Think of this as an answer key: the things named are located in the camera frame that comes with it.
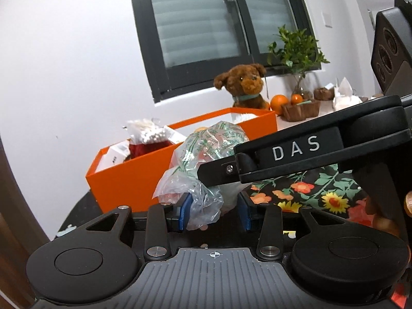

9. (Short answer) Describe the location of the green potted plant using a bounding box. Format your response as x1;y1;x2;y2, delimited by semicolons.
267;24;330;100

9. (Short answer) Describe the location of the bag of cotton swabs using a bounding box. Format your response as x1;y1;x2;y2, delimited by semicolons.
124;118;173;145

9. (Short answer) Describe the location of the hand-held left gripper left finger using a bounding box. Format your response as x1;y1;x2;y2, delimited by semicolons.
84;192;194;263

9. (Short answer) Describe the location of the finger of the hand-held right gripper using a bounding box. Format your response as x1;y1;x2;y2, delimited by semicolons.
197;155;240;187

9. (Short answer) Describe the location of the clear printed plastic bag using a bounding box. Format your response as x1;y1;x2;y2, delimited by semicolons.
152;121;255;230

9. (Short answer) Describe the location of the person's right hand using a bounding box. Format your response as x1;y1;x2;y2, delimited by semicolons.
373;191;412;237

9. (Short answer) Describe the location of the dark framed window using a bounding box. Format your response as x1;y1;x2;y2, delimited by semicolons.
128;0;322;104

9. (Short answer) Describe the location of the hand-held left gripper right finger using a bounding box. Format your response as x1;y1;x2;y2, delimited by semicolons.
238;191;335;263

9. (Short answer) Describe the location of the brown plush dog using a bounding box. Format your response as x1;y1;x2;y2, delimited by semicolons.
214;63;270;110

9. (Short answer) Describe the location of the white plush toy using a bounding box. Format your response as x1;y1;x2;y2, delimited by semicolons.
232;113;258;124

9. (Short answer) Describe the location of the large orange fruit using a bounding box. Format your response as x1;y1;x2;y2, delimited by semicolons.
270;94;289;116

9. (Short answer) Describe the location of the brown pot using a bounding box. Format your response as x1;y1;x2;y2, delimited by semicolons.
314;87;335;101

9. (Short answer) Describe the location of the orange storage box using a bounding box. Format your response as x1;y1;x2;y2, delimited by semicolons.
85;107;278;213

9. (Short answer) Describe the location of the white tissue pack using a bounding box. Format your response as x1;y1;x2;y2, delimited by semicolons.
332;77;364;110

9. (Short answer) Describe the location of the white medicine box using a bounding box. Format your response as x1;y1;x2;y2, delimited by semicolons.
103;143;131;171

